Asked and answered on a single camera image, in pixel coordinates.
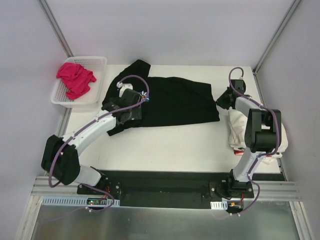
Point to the left aluminium frame post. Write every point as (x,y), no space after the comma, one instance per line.
(55,27)

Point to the left white cable duct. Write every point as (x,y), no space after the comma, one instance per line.
(71,201)

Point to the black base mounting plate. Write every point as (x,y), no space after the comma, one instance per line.
(160,189)

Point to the white cable duct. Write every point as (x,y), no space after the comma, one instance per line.
(71,201)
(219,205)

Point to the aluminium frame post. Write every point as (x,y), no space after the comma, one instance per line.
(55,27)
(293,7)

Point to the right white cable duct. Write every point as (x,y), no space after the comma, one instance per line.
(219,205)

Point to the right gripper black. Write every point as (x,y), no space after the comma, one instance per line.
(222,101)

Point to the folded white t shirt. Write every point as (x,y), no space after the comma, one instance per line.
(237,122)

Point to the black t shirt daisy logo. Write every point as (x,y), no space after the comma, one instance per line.
(171,101)

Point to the aluminium rail extrusion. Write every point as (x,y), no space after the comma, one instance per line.
(283,191)

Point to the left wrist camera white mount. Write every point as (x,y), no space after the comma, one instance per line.
(123,86)

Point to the red white folded shirt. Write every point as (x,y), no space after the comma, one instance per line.
(238,151)

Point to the pink t shirt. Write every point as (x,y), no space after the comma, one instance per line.
(76,79)

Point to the right aluminium frame post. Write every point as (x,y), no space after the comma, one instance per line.
(293,7)

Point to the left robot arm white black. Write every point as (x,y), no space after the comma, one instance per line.
(61,154)

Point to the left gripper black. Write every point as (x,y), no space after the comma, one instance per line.
(135,113)

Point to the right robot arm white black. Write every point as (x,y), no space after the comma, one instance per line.
(262,136)

